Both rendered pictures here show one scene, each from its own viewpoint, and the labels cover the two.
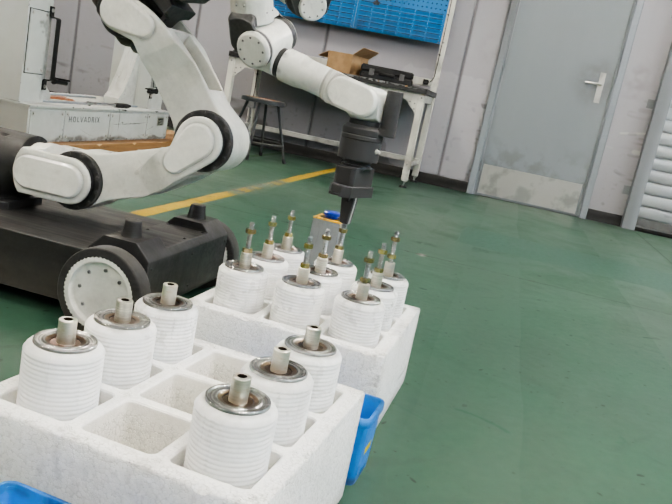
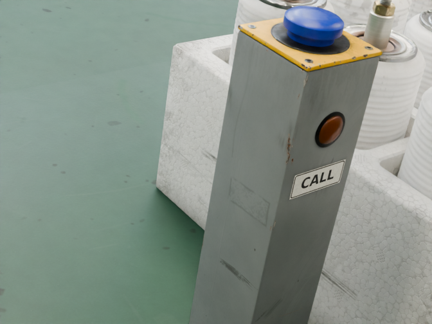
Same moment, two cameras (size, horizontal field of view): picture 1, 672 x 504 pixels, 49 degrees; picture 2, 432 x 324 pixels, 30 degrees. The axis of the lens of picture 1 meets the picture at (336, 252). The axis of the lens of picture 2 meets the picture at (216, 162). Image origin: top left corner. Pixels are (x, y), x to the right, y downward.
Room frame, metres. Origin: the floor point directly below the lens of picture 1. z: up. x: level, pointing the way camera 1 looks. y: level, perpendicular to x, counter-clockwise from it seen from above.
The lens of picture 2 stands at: (2.22, 0.27, 0.51)
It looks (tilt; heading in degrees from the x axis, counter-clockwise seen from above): 31 degrees down; 213
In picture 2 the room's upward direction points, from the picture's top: 10 degrees clockwise
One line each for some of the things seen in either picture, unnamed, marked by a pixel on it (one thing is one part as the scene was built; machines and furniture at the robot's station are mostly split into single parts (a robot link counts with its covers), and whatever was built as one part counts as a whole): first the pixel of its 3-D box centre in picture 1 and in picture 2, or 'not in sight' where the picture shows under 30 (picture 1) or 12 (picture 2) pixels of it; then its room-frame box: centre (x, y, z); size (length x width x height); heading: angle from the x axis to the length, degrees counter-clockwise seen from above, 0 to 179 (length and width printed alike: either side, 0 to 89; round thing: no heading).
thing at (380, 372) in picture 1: (305, 345); (413, 165); (1.47, 0.02, 0.09); 0.39 x 0.39 x 0.18; 76
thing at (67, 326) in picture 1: (66, 331); not in sight; (0.85, 0.30, 0.26); 0.02 x 0.02 x 0.03
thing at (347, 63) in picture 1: (347, 60); not in sight; (6.26, 0.22, 0.87); 0.40 x 0.30 x 0.23; 65
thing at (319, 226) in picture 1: (318, 280); (269, 228); (1.77, 0.03, 0.16); 0.07 x 0.07 x 0.31; 76
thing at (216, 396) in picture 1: (237, 400); not in sight; (0.78, 0.08, 0.25); 0.08 x 0.08 x 0.01
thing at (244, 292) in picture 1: (236, 311); not in sight; (1.38, 0.17, 0.16); 0.10 x 0.10 x 0.18
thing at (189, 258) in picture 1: (78, 211); not in sight; (1.83, 0.66, 0.19); 0.64 x 0.52 x 0.33; 79
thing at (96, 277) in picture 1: (104, 291); not in sight; (1.52, 0.47, 0.10); 0.20 x 0.05 x 0.20; 79
